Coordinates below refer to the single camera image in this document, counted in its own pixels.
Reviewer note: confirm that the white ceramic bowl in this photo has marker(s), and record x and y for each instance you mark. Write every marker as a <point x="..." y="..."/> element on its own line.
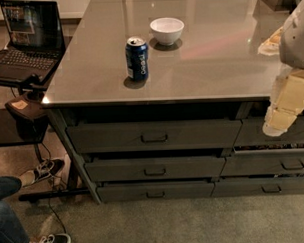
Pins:
<point x="167" y="30"/>

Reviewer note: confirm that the black open laptop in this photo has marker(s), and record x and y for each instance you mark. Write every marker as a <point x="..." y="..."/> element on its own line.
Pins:
<point x="36" y="43"/>

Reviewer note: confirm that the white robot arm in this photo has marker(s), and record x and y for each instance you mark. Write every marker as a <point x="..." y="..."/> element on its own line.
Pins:
<point x="291" y="43"/>

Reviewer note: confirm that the black sneaker upper foot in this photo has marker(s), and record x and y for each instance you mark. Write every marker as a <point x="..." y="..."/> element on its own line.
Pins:
<point x="45" y="170"/>

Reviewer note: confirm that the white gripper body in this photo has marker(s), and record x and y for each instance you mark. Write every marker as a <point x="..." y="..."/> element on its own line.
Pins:
<point x="295" y="41"/>

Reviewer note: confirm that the blue jeans upper leg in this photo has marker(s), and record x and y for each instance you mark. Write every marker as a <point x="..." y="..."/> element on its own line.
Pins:
<point x="9" y="186"/>

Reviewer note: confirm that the black laptop stand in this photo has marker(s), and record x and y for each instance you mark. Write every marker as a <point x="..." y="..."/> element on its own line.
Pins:
<point x="16" y="132"/>

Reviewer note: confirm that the black device with note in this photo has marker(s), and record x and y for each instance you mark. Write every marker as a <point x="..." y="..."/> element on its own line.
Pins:
<point x="27" y="109"/>

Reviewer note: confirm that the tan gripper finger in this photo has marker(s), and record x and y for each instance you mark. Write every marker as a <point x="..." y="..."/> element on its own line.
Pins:
<point x="271" y="45"/>
<point x="278" y="120"/>

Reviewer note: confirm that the blue soda can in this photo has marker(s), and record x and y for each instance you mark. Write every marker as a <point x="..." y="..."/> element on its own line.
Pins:
<point x="137" y="58"/>

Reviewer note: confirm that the grey drawer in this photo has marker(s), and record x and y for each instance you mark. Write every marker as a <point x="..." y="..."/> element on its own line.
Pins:
<point x="259" y="187"/>
<point x="253" y="133"/>
<point x="276" y="161"/>
<point x="155" y="190"/>
<point x="155" y="168"/>
<point x="155" y="135"/>

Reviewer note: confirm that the blue jeans leg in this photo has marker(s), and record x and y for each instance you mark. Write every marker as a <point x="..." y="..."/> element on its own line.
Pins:
<point x="11" y="230"/>
<point x="9" y="186"/>

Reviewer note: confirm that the blue jeans lower leg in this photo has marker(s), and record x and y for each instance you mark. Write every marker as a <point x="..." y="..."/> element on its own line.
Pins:
<point x="11" y="230"/>

